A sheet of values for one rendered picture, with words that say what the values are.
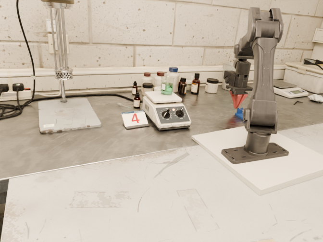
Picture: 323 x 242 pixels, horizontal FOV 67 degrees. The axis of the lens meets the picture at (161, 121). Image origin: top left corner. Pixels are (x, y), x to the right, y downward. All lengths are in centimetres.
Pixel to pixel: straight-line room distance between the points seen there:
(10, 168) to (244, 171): 60
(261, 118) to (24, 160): 65
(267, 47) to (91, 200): 63
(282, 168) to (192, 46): 96
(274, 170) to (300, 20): 150
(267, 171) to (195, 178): 20
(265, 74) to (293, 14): 128
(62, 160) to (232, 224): 46
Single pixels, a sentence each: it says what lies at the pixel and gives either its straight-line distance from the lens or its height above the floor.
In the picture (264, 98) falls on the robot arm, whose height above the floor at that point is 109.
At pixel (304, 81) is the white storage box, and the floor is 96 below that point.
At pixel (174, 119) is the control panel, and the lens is 89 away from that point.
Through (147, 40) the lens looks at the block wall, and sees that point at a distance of 137.
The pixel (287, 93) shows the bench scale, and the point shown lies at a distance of 158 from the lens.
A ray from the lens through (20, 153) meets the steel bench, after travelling 79.
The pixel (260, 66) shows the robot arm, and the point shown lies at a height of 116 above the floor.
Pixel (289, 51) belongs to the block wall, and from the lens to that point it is 207.
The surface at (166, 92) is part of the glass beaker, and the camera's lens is 97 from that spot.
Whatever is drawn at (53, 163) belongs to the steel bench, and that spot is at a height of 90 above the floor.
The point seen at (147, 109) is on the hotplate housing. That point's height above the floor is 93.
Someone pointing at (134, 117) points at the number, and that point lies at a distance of 91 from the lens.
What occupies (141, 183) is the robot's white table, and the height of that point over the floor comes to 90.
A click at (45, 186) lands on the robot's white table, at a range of 64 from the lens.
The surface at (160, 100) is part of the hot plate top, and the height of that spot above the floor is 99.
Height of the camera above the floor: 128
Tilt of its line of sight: 23 degrees down
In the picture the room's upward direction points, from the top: 5 degrees clockwise
